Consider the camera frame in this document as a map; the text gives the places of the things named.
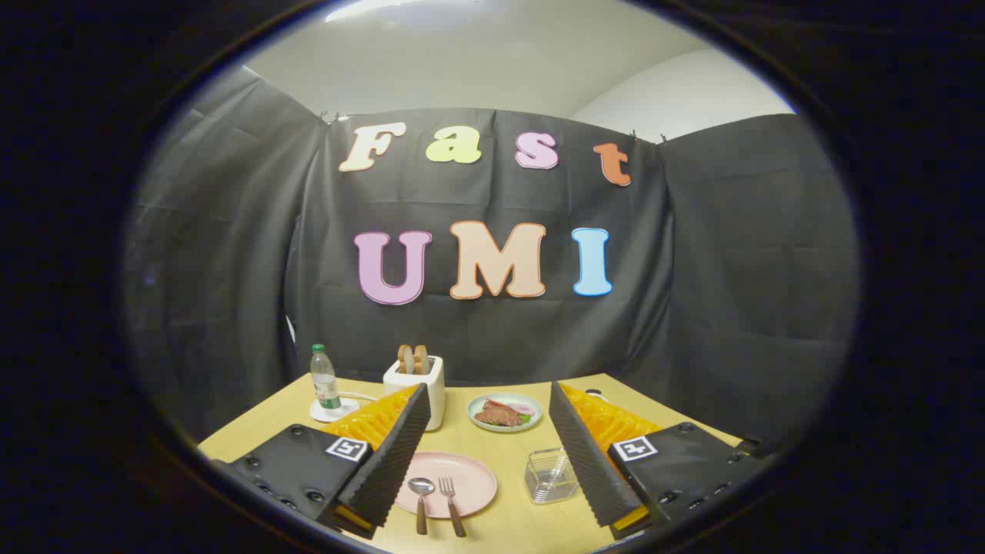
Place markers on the clear plastic water bottle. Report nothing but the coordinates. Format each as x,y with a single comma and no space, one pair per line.
325,385

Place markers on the perforated metal drain basket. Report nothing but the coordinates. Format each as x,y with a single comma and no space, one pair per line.
550,477

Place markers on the brown meat slices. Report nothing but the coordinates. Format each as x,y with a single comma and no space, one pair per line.
496,415

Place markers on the pale green food plate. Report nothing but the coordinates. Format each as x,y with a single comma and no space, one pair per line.
531,422

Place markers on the black backdrop cloth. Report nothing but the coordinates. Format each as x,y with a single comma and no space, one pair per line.
723,277

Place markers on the toast bread slice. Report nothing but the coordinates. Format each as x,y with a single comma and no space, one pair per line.
405,360
422,359

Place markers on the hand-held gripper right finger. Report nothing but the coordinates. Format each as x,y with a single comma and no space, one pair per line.
581,454

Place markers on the white square coaster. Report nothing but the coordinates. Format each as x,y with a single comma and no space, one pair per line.
346,408

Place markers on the pink ham slice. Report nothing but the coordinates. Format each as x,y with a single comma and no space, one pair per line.
522,408

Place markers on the pink round plate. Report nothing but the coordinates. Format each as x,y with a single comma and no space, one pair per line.
469,481

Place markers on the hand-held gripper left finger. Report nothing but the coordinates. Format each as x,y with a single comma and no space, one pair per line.
400,450

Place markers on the cream white toaster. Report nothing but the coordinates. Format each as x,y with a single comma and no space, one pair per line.
435,388

